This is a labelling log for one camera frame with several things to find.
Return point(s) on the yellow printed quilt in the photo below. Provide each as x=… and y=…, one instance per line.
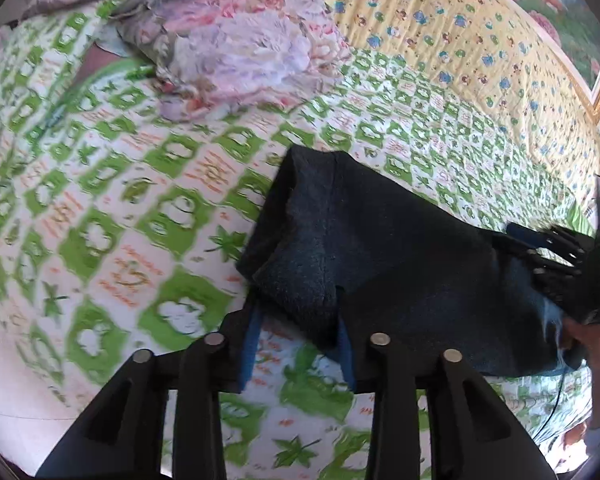
x=455, y=40

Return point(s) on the pink floral blanket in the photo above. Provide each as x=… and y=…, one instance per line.
x=250, y=50

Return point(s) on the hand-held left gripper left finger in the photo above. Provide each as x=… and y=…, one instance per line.
x=249, y=360

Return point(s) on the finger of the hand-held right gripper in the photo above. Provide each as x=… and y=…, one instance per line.
x=520, y=233
x=555, y=280

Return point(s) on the dark pants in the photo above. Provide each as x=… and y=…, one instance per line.
x=380, y=250

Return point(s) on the person's right hand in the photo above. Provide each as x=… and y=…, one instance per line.
x=577, y=336

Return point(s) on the green printed bed sheet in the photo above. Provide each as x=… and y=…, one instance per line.
x=145, y=200

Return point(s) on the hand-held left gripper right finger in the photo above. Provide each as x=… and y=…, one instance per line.
x=349, y=367

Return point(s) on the framed wall picture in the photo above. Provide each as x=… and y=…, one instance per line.
x=565, y=15

